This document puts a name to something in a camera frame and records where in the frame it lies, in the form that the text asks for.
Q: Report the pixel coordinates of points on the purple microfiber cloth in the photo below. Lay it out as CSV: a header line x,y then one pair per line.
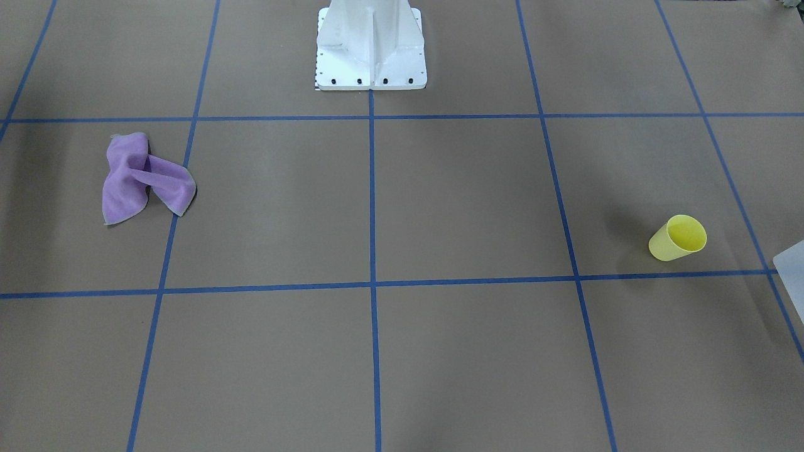
x,y
134,173

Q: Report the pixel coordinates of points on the clear plastic storage box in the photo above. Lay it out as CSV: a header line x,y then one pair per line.
x,y
789,265

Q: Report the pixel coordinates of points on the yellow plastic cup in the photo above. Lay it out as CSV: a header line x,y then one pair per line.
x,y
680,236

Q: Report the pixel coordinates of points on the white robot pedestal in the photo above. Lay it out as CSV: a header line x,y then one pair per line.
x,y
370,45

